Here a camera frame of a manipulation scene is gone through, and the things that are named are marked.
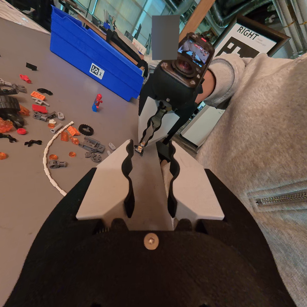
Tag silver metal pipes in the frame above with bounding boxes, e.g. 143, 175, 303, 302
211, 0, 307, 55

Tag person's right forearm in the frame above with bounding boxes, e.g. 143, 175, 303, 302
203, 52, 307, 113

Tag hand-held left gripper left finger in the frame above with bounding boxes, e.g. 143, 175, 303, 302
76, 139, 135, 220

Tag pile of lego pieces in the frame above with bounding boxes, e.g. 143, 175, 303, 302
0, 62, 115, 169

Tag blue plastic bin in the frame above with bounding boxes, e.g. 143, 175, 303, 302
50, 5, 144, 102

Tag white lego hose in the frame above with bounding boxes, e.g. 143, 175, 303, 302
43, 122, 74, 197

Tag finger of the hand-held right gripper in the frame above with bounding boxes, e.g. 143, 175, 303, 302
145, 106, 179, 148
138, 95, 161, 146

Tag person's grey hoodie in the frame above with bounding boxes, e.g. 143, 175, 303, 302
195, 72, 307, 307

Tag grey lego bracket assembly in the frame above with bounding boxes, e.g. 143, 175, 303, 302
79, 136, 106, 154

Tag red blue lego minifigure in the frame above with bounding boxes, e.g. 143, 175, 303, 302
92, 94, 103, 113

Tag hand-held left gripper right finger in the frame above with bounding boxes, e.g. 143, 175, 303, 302
167, 141, 225, 220

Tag wooden post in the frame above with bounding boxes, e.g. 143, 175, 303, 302
179, 0, 216, 39

